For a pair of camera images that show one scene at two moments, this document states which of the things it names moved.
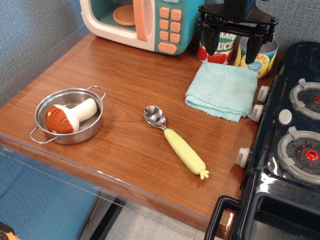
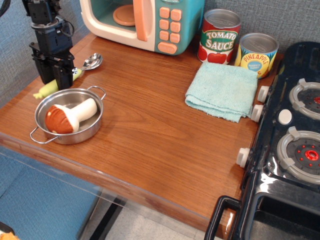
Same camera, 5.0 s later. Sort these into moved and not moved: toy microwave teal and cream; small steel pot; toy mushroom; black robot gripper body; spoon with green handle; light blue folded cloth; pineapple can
Moved: black robot gripper body; spoon with green handle
Not moved: toy mushroom; pineapple can; toy microwave teal and cream; small steel pot; light blue folded cloth
